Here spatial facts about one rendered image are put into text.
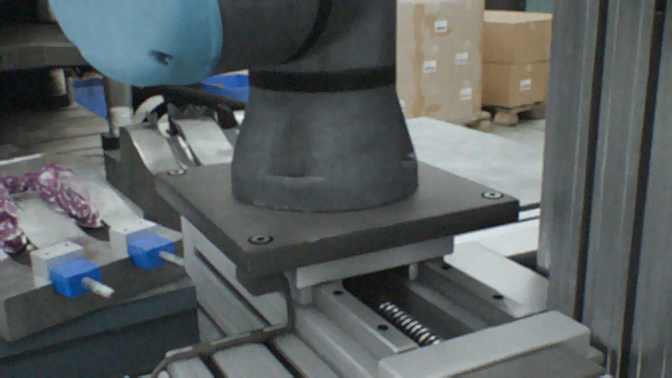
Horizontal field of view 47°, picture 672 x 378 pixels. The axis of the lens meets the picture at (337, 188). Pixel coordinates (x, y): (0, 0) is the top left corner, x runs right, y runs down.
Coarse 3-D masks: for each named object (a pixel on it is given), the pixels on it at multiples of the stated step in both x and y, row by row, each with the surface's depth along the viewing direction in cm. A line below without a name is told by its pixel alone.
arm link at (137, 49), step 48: (96, 0) 43; (144, 0) 41; (192, 0) 41; (240, 0) 44; (288, 0) 48; (96, 48) 45; (144, 48) 43; (192, 48) 43; (240, 48) 47; (288, 48) 51
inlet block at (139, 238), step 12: (120, 228) 101; (132, 228) 101; (144, 228) 101; (156, 228) 102; (120, 240) 100; (132, 240) 100; (144, 240) 100; (156, 240) 100; (168, 240) 100; (132, 252) 99; (144, 252) 97; (156, 252) 98; (168, 252) 99; (144, 264) 98; (156, 264) 98; (180, 264) 95
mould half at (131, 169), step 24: (192, 120) 140; (240, 120) 143; (120, 144) 139; (144, 144) 131; (192, 144) 134; (216, 144) 136; (120, 168) 142; (144, 168) 129; (168, 168) 128; (144, 192) 131; (168, 216) 122
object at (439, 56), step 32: (416, 0) 510; (448, 0) 497; (480, 0) 511; (416, 32) 487; (448, 32) 500; (480, 32) 517; (416, 64) 492; (448, 64) 506; (480, 64) 524; (416, 96) 498; (448, 96) 512; (480, 96) 531; (480, 128) 539
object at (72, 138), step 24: (0, 120) 219; (24, 120) 219; (48, 120) 218; (72, 120) 218; (96, 120) 217; (0, 144) 191; (24, 144) 190; (48, 144) 190; (72, 144) 189; (96, 144) 189; (72, 168) 169
